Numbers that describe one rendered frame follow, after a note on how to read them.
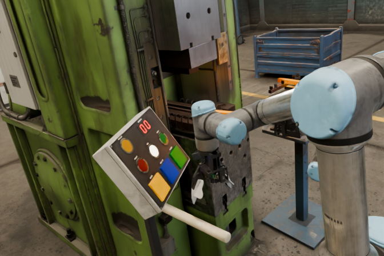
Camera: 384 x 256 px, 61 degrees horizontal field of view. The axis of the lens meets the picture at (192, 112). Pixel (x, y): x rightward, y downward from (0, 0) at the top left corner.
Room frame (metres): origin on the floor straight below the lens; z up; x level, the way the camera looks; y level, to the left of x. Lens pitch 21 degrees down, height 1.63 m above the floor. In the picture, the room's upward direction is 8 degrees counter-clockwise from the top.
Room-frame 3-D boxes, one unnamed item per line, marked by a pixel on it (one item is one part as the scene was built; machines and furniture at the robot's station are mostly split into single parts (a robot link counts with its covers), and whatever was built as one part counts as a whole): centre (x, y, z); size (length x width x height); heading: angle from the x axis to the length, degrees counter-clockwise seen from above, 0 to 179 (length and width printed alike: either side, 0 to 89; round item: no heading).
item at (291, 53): (5.27, -1.84, 0.36); 1.20 x 0.80 x 0.72; 44
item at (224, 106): (1.72, -0.18, 0.95); 0.12 x 0.08 x 0.06; 46
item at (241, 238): (1.75, 0.03, 0.23); 0.55 x 0.37 x 0.47; 46
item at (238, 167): (1.75, 0.03, 0.69); 0.56 x 0.38 x 0.45; 46
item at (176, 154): (1.15, 0.08, 1.01); 0.07 x 0.05 x 0.07; 161
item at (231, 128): (0.87, -0.10, 1.23); 0.11 x 0.11 x 0.08; 31
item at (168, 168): (1.05, 0.11, 1.01); 0.07 x 0.05 x 0.07; 161
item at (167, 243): (1.38, 0.24, 0.36); 0.09 x 0.07 x 0.12; 136
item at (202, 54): (1.70, 0.06, 1.32); 0.42 x 0.20 x 0.10; 46
